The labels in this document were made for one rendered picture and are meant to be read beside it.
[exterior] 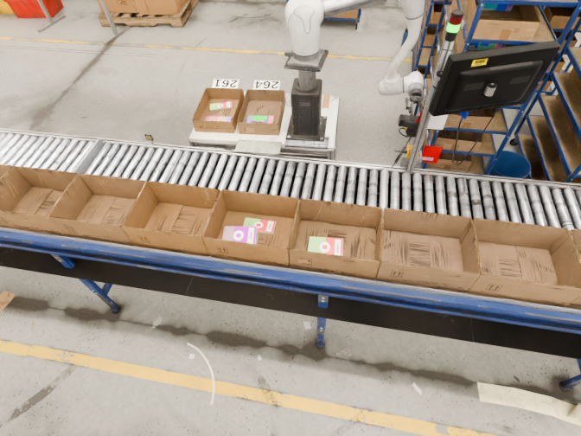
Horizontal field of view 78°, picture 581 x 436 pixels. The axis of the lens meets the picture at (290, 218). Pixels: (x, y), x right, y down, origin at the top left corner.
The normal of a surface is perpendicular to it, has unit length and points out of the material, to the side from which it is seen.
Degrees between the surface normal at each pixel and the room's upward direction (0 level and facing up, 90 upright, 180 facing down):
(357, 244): 1
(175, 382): 0
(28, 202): 1
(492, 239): 90
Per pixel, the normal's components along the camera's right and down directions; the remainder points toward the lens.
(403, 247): -0.06, -0.61
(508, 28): -0.20, 0.79
